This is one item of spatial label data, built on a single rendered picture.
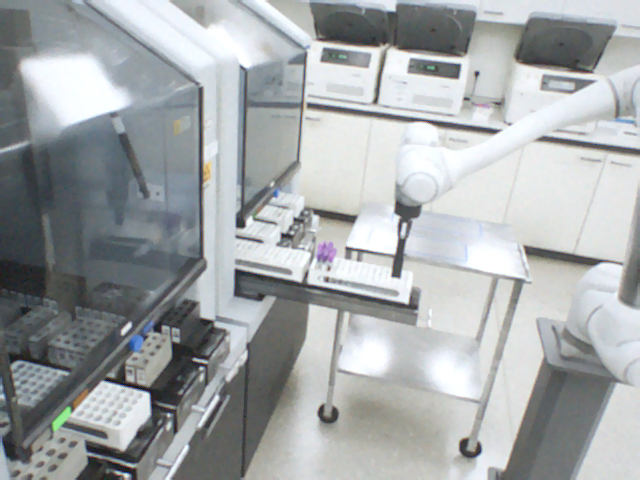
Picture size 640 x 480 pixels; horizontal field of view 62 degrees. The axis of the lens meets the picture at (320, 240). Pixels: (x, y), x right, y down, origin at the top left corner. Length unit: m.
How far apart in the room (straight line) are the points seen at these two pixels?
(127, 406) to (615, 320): 1.12
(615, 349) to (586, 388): 0.33
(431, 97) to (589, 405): 2.43
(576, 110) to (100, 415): 1.22
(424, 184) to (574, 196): 2.82
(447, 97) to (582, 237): 1.35
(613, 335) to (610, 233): 2.64
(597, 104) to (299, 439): 1.57
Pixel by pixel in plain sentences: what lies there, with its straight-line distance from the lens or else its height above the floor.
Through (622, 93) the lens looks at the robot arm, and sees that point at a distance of 1.44.
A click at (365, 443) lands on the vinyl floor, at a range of 2.25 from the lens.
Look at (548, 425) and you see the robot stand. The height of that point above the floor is 0.45.
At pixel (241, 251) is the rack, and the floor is 0.86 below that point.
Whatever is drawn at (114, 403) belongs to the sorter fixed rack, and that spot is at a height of 0.86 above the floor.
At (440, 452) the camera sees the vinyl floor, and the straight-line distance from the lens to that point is 2.30.
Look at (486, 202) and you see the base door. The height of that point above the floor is 0.35.
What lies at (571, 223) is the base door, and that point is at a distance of 4.02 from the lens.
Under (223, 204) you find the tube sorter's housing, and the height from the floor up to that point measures 1.07.
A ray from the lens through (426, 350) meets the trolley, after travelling 2.30.
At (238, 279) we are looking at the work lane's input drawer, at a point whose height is 0.79.
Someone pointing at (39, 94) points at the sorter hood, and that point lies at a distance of 0.86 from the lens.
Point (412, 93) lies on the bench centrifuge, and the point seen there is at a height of 1.02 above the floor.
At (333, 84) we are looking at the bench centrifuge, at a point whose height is 1.01.
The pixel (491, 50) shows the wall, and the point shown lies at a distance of 4.31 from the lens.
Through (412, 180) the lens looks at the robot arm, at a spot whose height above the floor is 1.24.
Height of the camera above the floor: 1.61
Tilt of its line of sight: 25 degrees down
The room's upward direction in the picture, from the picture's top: 6 degrees clockwise
